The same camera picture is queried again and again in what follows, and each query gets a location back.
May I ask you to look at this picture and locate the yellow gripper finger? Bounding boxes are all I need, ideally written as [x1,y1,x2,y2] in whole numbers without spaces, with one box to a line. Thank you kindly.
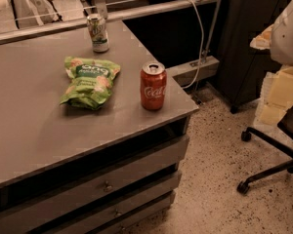
[255,100,286,126]
[268,66,293,109]

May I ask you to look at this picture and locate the red coke can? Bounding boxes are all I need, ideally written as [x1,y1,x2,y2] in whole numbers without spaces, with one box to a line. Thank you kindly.
[140,61,167,110]

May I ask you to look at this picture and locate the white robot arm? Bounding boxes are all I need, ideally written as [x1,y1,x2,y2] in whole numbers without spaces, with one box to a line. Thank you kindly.
[250,0,293,125]

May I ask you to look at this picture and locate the green white soda can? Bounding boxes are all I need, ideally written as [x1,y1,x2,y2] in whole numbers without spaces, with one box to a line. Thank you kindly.
[87,14,109,53]

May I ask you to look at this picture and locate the black office chair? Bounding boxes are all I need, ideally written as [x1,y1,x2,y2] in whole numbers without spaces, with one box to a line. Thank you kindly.
[236,96,293,195]

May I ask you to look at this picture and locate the dark cabinet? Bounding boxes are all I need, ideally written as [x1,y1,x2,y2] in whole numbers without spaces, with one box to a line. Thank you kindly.
[213,0,291,113]

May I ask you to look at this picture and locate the green chip bag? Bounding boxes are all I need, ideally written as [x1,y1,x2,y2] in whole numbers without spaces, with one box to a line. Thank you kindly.
[60,57,121,110]

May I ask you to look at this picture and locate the grey drawer cabinet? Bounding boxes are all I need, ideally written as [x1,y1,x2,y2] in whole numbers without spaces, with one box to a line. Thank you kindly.
[0,115,190,234]

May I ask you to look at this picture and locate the metal railing bar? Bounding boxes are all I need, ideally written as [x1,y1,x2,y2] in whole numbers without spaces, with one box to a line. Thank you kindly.
[0,0,220,47]

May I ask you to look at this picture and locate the white hanging cable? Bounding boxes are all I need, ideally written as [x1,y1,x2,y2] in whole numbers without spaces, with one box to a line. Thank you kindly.
[181,0,206,90]

